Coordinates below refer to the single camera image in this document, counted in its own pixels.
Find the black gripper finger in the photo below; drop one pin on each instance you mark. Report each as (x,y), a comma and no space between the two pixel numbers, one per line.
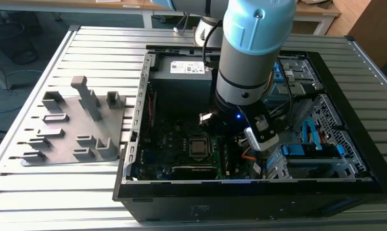
(209,121)

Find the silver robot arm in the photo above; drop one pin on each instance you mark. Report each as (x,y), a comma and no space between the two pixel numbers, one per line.
(253,48)

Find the silver CPU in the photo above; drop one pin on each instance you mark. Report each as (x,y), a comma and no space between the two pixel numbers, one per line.
(199,147)

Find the grey power supply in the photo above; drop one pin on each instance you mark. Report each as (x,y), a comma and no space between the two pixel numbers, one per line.
(177,93)

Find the green motherboard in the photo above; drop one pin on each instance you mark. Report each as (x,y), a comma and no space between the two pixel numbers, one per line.
(167,144)

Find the black graphics card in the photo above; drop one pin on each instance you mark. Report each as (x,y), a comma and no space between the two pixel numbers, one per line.
(193,172)

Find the empty blue disk carrier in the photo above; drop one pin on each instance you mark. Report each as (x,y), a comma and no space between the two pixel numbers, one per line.
(277,77)

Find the hard disk in blue carrier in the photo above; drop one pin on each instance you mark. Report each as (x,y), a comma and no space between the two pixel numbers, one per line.
(296,150)

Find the grey metal drive cage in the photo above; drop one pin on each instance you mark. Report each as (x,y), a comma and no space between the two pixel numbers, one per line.
(304,86)
(276,168)

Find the grey parts rack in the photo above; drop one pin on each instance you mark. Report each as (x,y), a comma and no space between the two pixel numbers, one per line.
(112,125)

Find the black PC case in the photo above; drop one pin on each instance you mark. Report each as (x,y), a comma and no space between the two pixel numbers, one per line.
(212,204)

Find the brown wooden cabinet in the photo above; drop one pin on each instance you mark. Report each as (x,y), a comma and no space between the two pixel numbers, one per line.
(373,29)

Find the wooden desk white frame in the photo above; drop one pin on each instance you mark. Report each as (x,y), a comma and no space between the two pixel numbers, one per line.
(319,12)

